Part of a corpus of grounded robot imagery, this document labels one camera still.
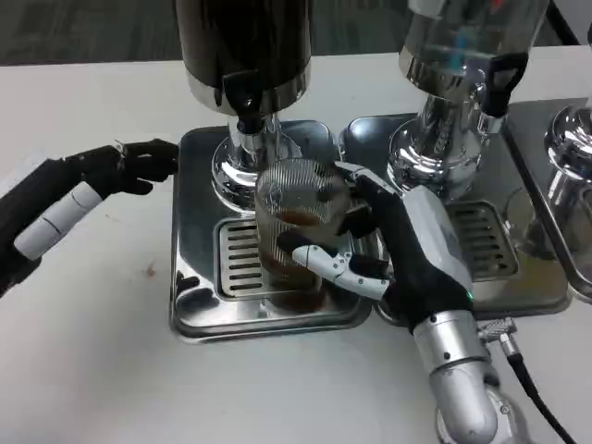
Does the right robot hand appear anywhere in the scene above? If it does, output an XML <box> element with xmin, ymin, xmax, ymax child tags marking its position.
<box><xmin>277</xmin><ymin>160</ymin><xmax>476</xmax><ymax>335</ymax></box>

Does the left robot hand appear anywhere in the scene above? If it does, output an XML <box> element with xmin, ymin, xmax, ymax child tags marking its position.
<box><xmin>0</xmin><ymin>138</ymin><xmax>181</xmax><ymax>301</ymax></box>

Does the clear ribbed glass cup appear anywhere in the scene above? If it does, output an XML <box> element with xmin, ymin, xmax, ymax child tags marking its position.
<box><xmin>253</xmin><ymin>156</ymin><xmax>353</xmax><ymax>315</ymax></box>

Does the steel drip tray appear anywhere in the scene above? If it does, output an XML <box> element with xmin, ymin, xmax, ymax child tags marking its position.
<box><xmin>506</xmin><ymin>96</ymin><xmax>592</xmax><ymax>302</ymax></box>
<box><xmin>168</xmin><ymin>118</ymin><xmax>374</xmax><ymax>346</ymax></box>
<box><xmin>339</xmin><ymin>115</ymin><xmax>571</xmax><ymax>326</ymax></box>

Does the chrome dispenser base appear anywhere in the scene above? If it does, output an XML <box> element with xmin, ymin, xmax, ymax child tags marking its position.
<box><xmin>526</xmin><ymin>104</ymin><xmax>592</xmax><ymax>261</ymax></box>

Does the black tap of clear dispenser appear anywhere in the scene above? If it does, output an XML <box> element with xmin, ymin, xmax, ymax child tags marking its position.
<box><xmin>480</xmin><ymin>51</ymin><xmax>529</xmax><ymax>133</ymax></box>

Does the clear drink dispenser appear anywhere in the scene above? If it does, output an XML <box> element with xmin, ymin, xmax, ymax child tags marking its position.
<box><xmin>387</xmin><ymin>0</ymin><xmax>549</xmax><ymax>201</ymax></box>

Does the black tap of dark dispenser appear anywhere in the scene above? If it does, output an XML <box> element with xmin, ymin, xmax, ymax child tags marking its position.
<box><xmin>221</xmin><ymin>71</ymin><xmax>263</xmax><ymax>134</ymax></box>

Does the dark drink dispenser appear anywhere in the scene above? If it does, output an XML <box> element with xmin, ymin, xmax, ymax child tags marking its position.
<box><xmin>174</xmin><ymin>0</ymin><xmax>312</xmax><ymax>215</ymax></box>

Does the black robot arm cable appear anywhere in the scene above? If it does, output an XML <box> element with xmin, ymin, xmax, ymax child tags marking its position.
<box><xmin>478</xmin><ymin>318</ymin><xmax>577</xmax><ymax>444</ymax></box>

